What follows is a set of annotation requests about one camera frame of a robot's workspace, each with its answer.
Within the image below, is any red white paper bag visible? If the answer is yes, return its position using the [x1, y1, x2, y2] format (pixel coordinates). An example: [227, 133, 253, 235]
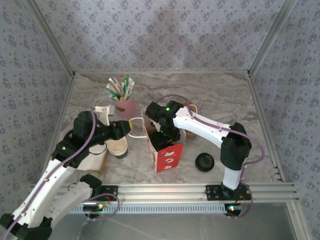
[127, 104, 199, 174]

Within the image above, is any pink straw holder cup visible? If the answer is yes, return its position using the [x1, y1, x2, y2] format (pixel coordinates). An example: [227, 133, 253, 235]
[114, 96, 137, 120]

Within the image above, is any stack of white napkins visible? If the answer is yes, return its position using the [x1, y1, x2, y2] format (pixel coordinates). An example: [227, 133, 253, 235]
[79, 143, 109, 171]

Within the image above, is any brown napkin tray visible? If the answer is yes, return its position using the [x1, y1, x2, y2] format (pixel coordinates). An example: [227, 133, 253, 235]
[86, 149, 110, 175]

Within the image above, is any small lit circuit board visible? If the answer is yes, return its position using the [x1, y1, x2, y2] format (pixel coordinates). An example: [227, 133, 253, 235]
[83, 203, 105, 213]
[224, 203, 245, 217]

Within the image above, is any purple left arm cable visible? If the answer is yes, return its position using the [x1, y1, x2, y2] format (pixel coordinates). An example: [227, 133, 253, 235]
[3, 104, 121, 240]

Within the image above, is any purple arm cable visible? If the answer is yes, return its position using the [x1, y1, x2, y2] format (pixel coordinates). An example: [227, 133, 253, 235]
[154, 94, 266, 219]
[3, 104, 121, 240]

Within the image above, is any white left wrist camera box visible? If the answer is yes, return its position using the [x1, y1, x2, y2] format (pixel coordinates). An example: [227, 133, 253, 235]
[93, 104, 116, 126]

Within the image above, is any aluminium frame rail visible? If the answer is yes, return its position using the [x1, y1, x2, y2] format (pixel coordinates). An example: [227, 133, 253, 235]
[48, 73, 77, 153]
[246, 72, 287, 183]

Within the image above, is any wide grooved aluminium rail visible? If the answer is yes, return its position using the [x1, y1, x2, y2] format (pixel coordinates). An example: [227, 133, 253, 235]
[26, 182, 300, 204]

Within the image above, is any slotted grey cable duct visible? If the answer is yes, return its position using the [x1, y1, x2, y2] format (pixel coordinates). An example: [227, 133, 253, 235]
[69, 204, 231, 215]

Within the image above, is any aluminium frame post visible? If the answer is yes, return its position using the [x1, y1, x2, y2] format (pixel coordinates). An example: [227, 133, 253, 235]
[286, 201, 313, 240]
[247, 0, 300, 76]
[23, 0, 77, 77]

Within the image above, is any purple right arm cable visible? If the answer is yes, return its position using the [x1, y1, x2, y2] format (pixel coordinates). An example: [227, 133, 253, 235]
[154, 94, 266, 219]

